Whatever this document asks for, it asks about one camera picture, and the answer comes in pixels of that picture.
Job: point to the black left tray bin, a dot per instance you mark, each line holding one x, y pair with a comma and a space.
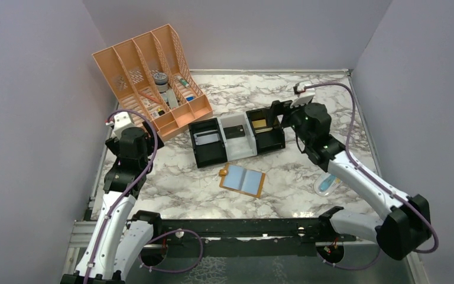
208, 154

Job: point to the peach plastic desk organizer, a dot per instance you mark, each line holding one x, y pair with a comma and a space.
128, 68

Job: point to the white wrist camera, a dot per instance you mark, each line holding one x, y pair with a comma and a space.
123, 120
303, 98

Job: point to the tan leather card holder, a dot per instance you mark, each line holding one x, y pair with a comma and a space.
242, 192

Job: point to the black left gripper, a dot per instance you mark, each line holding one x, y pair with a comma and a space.
147, 131

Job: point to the gold credit card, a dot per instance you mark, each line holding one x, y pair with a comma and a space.
259, 124

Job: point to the clear blue packaged item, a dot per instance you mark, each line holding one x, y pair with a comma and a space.
326, 184

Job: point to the black right tray bin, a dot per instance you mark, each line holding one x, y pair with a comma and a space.
267, 139

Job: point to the black tray bin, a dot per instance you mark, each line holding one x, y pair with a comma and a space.
208, 154
267, 139

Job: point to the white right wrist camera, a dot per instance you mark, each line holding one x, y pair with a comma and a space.
303, 98

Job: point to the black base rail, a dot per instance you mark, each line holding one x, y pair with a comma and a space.
240, 238

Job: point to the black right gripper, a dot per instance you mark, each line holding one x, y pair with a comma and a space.
275, 108

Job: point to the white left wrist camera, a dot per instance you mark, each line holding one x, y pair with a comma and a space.
123, 120

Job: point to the black credit card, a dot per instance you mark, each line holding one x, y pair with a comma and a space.
234, 132

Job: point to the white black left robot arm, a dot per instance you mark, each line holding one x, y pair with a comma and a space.
109, 255

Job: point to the grey round jar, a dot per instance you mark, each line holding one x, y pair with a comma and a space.
161, 81

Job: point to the light blue card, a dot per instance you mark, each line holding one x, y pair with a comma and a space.
242, 180

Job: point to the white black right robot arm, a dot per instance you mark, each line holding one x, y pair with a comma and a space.
403, 221

